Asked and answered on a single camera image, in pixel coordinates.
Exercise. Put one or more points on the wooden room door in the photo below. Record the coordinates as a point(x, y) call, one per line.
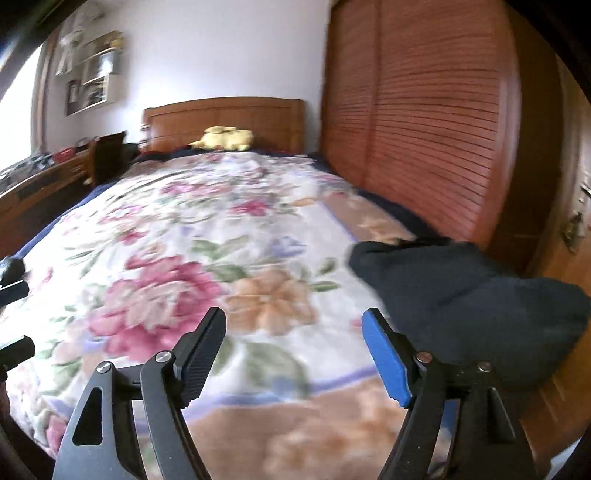
point(559, 412)

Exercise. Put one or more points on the red box on desk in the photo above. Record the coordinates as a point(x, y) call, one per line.
point(64, 155)

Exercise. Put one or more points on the wooden desk cabinet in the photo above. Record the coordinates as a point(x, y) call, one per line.
point(34, 203)

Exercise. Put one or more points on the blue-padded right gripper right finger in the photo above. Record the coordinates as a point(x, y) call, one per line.
point(487, 440)

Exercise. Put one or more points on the wooden louvered wardrobe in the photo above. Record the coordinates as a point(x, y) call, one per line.
point(452, 109)

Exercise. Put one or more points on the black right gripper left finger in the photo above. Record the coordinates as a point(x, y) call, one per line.
point(100, 441)

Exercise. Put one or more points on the floral fleece blanket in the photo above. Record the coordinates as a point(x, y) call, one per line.
point(293, 392)

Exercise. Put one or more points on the dark wooden chair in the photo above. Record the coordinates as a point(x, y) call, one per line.
point(108, 157)

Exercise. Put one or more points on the dark navy buttoned coat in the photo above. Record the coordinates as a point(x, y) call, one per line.
point(451, 300)

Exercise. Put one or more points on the white wall shelf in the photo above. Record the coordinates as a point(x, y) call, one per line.
point(96, 76)

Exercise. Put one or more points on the window with wooden frame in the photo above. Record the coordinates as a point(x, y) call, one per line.
point(21, 127)

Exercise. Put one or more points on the brass door handle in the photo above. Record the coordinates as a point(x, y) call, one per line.
point(574, 232)

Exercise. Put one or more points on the yellow Pikachu plush toy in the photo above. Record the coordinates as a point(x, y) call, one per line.
point(222, 138)

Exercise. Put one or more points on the wooden bed headboard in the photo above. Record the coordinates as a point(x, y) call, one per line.
point(277, 124)

